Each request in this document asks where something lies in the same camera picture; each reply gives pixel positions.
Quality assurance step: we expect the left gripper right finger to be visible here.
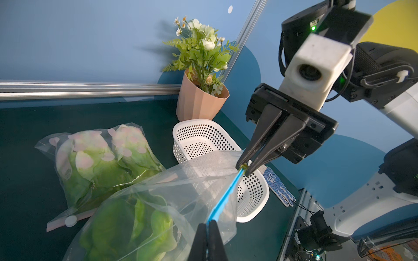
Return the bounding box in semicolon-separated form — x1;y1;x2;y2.
207;220;228;261

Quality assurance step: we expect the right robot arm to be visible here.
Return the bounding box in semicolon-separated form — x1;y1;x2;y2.
236;1;418;238

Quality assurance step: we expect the pink-dotted bag of cabbages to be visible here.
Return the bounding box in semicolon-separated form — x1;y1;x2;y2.
35;123;165;232

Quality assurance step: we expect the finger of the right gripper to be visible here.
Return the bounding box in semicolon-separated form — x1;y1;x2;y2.
236;104;282;170
246;115;307;176

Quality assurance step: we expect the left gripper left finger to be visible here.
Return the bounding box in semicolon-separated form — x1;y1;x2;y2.
187;224;207;261

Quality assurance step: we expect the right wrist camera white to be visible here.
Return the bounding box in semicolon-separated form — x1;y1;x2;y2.
279;34;353;111

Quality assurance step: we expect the aluminium back frame rail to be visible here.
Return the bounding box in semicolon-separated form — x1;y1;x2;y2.
1;80;181;101

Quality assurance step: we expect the blue patterned glove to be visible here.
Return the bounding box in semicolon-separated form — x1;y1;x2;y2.
259;165;296;207

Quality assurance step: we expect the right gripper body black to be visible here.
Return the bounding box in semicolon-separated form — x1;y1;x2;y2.
246;83;338;164

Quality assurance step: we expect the potted artificial flower plant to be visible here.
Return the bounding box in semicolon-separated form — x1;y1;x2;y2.
163;17;239;121

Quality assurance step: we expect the white perforated plastic basket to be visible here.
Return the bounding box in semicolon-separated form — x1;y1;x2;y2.
173;119;270;223

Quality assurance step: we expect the clear zip-top bag blue seal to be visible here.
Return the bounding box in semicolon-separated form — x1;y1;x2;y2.
64;159;238;261

